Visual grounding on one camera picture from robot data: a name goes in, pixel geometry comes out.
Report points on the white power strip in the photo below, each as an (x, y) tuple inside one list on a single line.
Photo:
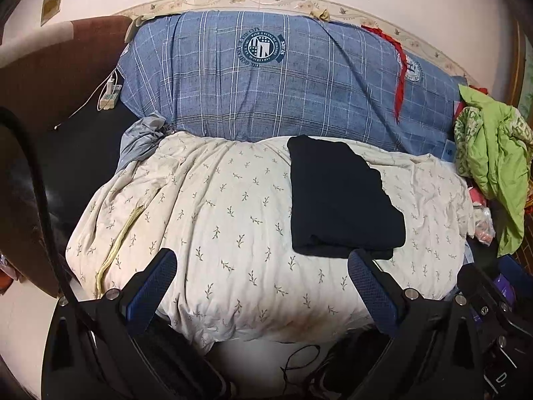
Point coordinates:
[(109, 98)]

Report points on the yellow wall plaque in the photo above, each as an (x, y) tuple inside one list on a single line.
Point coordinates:
[(51, 5)]

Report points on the blue plaid blanket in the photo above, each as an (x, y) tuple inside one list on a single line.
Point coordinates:
[(258, 91)]

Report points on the green cloth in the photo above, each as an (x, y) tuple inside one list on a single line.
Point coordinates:
[(491, 154)]

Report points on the brown padded headboard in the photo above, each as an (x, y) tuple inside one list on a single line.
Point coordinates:
[(50, 66)]

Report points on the red cloth strip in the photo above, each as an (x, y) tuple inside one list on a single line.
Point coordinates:
[(400, 83)]

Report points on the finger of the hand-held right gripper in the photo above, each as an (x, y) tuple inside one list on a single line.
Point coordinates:
[(516, 268), (485, 296)]

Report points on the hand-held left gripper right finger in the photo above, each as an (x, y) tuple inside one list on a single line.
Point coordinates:
[(370, 293)]

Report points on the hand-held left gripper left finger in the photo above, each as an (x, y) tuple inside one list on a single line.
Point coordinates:
[(150, 293)]

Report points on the grey cloth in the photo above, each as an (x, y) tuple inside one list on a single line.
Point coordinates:
[(141, 137)]

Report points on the pink plastic bag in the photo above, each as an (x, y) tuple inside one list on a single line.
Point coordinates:
[(483, 221)]

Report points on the white leaf-print quilt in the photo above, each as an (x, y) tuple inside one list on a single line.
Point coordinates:
[(233, 225)]

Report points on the wooden door frame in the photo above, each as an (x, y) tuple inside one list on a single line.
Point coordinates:
[(520, 66)]

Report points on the dark navy garment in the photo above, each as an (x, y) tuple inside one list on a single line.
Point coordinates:
[(341, 200)]

